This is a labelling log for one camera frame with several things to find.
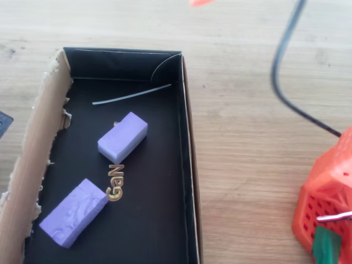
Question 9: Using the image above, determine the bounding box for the dark flat object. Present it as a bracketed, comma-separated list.
[0, 111, 14, 140]

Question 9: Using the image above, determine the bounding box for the white thin strip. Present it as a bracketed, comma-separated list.
[92, 84, 173, 106]

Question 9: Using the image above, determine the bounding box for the red white black servo wire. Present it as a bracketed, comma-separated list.
[316, 211, 352, 222]

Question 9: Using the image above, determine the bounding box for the black cardboard box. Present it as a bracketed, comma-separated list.
[0, 46, 204, 264]

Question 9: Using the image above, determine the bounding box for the purple foam block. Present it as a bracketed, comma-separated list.
[38, 178, 109, 249]
[97, 111, 149, 165]

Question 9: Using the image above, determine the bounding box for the black cable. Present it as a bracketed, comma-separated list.
[270, 0, 342, 138]

